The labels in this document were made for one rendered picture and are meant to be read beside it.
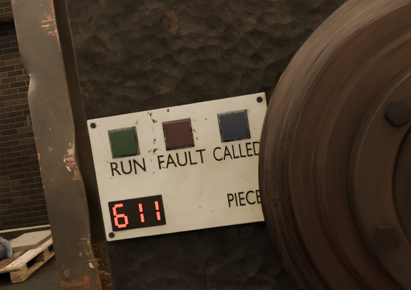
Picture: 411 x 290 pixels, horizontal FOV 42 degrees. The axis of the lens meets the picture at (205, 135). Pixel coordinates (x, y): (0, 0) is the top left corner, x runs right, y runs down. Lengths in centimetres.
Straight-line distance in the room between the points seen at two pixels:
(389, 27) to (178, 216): 38
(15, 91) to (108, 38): 665
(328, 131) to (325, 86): 5
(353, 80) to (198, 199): 30
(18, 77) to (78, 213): 423
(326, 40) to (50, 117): 288
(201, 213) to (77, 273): 278
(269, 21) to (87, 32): 27
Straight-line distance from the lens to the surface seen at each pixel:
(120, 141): 77
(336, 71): 60
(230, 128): 74
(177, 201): 77
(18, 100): 742
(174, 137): 75
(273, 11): 78
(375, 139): 54
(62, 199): 344
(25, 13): 350
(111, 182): 79
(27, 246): 549
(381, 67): 59
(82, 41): 82
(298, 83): 62
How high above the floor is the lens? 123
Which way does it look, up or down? 3 degrees down
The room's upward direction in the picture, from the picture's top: 9 degrees counter-clockwise
